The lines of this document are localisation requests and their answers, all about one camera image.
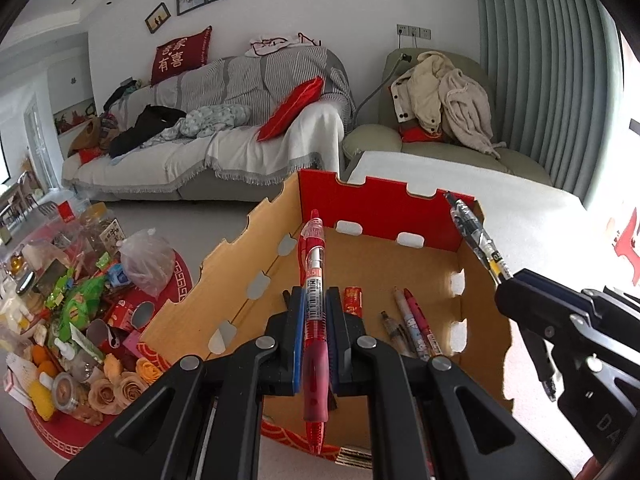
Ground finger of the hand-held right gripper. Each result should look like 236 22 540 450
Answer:
495 279 627 377
516 268 640 342

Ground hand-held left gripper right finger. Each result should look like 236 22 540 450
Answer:
325 286 573 480

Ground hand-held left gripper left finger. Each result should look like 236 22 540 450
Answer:
55 286 307 480

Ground red marker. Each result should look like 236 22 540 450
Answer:
344 285 364 317

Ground clear barrel pen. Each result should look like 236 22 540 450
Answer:
379 309 417 359

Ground red gel pen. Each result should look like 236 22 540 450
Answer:
298 208 334 456

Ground white cartoon print pen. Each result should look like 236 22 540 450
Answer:
392 287 431 361

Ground red cardboard box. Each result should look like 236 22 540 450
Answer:
137 169 514 480

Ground pink pen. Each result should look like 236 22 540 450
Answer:
403 288 444 360

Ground clear black gel pen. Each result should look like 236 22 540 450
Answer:
443 190 559 404

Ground red window decoration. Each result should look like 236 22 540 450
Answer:
606 209 640 287

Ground round red mat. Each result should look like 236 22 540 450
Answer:
24 246 194 461

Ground clear plastic bag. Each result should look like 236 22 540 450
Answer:
119 228 177 299

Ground bunch of artificial roses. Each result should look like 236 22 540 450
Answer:
89 354 167 417

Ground sofa with grey striped throw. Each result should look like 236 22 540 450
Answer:
61 44 352 202

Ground green armchair with clothes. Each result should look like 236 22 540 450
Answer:
342 48 554 187

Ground red cloth on armchair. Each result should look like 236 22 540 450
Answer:
399 119 444 144

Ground beige jacket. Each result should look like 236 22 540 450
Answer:
389 51 507 162

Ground green snack packets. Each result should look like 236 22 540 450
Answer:
44 276 109 342

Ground grey-green curtain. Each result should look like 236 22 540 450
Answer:
472 0 622 212

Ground plain red cushion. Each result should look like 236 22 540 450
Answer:
256 75 325 142

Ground light blue blanket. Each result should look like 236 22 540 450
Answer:
142 104 252 149

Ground black clothing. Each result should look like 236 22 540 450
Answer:
108 104 187 159

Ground white garment with red trim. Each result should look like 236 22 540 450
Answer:
246 32 321 58

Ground dark red printed cushion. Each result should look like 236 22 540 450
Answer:
150 25 213 85

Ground black cable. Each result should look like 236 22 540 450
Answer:
354 52 412 122

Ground small picture frame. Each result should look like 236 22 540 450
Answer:
144 2 172 35

